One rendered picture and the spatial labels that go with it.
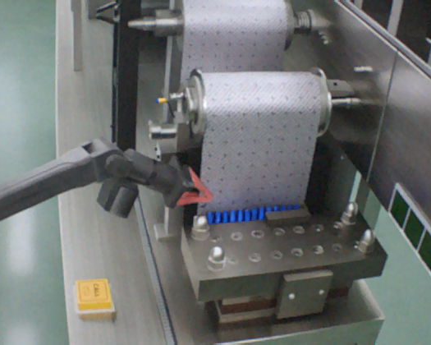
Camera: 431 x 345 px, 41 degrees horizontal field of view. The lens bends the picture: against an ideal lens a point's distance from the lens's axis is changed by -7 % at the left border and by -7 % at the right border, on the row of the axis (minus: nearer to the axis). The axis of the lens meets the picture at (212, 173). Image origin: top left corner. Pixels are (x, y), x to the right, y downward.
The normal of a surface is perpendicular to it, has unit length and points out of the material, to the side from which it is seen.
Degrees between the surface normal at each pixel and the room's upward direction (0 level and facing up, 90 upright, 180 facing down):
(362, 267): 90
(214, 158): 90
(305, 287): 90
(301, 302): 90
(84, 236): 0
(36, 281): 0
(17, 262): 0
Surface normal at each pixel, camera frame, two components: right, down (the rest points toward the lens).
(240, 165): 0.23, 0.56
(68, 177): 0.43, 0.40
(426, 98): -0.97, 0.07
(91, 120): 0.07, -0.83
